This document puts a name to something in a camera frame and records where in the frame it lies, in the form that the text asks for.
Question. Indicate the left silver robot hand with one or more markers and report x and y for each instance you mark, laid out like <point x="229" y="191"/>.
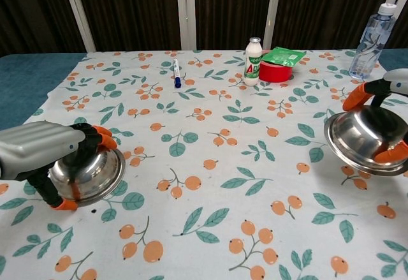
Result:
<point x="35" y="143"/>

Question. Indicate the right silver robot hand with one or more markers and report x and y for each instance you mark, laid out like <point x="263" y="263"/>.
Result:
<point x="396" y="84"/>

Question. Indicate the stainless steel bowl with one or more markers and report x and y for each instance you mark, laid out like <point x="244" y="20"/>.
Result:
<point x="357" y="136"/>
<point x="92" y="174"/>

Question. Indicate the clear plastic water bottle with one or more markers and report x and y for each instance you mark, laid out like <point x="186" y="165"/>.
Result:
<point x="369" y="44"/>

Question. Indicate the green foil packet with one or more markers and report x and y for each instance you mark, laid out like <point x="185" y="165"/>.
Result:
<point x="282" y="56"/>

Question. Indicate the red round container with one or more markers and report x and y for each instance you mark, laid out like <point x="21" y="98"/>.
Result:
<point x="274" y="73"/>

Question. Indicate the small white drink bottle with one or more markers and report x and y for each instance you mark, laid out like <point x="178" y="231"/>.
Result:
<point x="252" y="66"/>

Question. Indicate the blue white marker pen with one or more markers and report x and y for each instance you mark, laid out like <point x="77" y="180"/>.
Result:
<point x="176" y="72"/>

